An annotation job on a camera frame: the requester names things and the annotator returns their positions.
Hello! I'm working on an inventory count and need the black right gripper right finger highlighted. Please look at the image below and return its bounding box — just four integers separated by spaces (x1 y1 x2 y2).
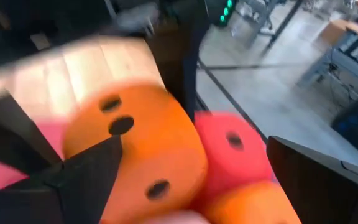
265 136 358 224

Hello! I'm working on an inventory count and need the large orange foam die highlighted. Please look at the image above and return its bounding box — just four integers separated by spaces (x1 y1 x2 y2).
202 181 303 224
62 82 209 224

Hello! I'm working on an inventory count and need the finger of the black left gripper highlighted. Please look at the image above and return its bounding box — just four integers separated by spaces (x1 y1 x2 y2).
0 77 63 179

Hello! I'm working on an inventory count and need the large red foam die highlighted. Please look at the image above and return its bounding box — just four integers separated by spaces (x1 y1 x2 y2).
190 111 275 214

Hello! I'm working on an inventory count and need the large pale pink foam die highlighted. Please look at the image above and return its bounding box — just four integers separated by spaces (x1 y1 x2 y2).
140 210 211 224

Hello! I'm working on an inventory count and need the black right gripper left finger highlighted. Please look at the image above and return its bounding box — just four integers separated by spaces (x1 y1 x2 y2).
0 136 123 224

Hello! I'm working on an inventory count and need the cardboard box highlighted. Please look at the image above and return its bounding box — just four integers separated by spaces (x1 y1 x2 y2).
318 18 354 48

